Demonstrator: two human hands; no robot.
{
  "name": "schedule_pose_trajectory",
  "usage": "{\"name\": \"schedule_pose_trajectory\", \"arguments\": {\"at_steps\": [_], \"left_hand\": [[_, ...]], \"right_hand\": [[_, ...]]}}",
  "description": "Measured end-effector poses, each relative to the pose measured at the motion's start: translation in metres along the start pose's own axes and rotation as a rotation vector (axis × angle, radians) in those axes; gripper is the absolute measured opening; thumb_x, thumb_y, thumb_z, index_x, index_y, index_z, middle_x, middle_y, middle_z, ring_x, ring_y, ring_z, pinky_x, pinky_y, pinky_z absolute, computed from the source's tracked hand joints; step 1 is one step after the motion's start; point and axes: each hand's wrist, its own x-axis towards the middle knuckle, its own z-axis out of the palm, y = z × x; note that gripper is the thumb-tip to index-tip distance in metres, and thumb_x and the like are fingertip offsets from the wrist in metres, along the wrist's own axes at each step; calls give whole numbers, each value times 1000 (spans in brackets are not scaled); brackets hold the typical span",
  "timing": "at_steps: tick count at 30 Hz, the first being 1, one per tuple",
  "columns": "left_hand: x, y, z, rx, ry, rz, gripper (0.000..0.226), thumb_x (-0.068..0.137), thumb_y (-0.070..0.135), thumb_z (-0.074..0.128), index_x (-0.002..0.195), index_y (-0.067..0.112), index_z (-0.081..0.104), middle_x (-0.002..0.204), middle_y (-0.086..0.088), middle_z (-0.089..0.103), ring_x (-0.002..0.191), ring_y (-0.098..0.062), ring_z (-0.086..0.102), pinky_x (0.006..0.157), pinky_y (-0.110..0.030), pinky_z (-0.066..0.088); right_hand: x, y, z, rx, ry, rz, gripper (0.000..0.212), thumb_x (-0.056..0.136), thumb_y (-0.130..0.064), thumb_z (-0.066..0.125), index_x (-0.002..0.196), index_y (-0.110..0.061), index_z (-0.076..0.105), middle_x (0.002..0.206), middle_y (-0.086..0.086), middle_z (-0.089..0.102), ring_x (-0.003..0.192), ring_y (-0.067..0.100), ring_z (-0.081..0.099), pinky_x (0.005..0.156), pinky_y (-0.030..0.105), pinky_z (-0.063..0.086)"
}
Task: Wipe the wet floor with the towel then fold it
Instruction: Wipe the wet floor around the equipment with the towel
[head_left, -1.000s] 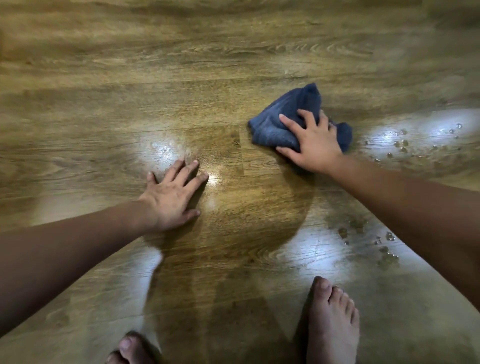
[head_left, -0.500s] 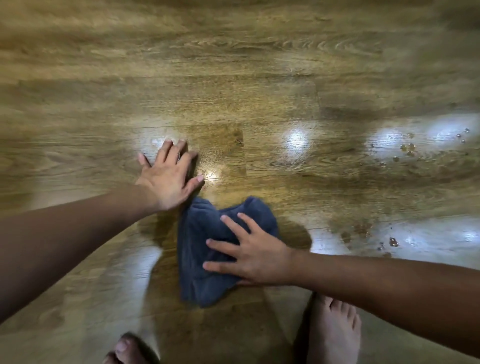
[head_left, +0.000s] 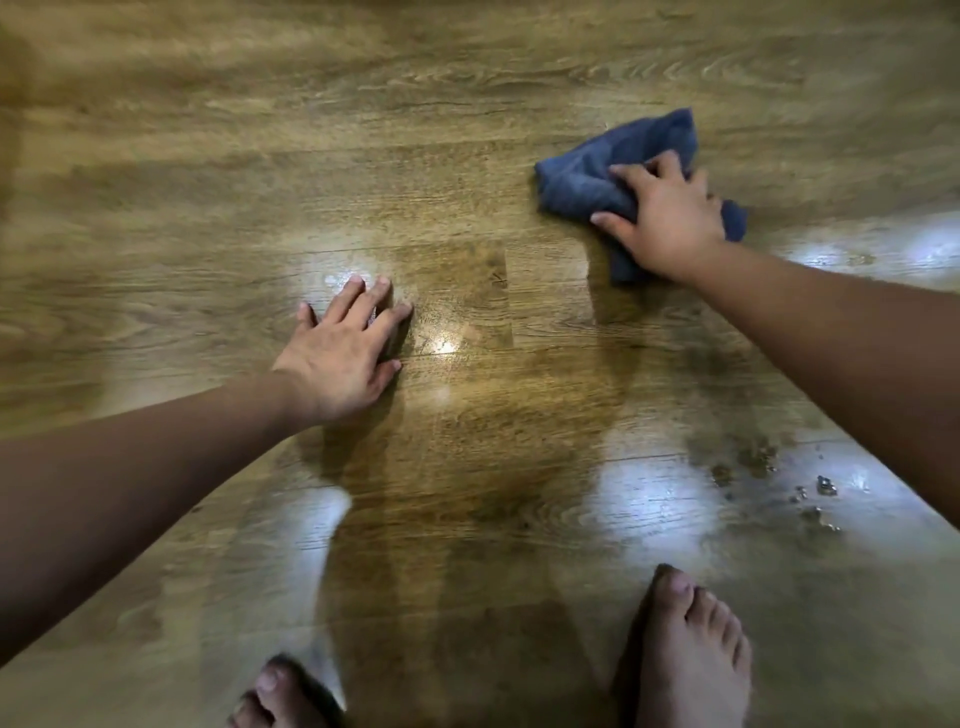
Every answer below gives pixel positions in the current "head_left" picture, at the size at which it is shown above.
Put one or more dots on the person's left hand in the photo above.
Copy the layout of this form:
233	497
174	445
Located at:
337	367

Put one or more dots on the blue cleaning cloth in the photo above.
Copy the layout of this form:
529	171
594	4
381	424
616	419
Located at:
585	172

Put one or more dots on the person's right hand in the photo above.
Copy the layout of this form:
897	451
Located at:
675	225

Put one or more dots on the water droplets spill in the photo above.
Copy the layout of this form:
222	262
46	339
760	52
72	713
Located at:
814	502

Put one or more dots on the person's right forearm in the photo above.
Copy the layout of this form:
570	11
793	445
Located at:
840	337

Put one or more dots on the person's left thumb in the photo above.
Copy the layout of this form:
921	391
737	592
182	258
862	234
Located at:
388	375

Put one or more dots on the person's foot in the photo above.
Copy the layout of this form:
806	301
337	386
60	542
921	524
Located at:
281	697
694	660

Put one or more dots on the person's left forearm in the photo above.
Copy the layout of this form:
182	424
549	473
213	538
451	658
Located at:
135	480

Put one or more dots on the person's right foot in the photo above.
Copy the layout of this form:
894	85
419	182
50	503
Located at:
694	660

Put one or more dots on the person's left little finger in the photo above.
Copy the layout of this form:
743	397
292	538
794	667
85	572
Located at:
306	316

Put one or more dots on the person's right middle finger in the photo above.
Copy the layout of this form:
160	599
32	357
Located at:
669	166

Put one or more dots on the person's left middle finger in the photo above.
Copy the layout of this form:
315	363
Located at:
373	304

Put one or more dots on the person's left foot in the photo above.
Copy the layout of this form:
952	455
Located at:
281	697

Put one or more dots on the person's right little finger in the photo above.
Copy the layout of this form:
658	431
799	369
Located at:
714	204

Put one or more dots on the person's right thumb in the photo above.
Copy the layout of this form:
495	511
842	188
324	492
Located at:
615	225

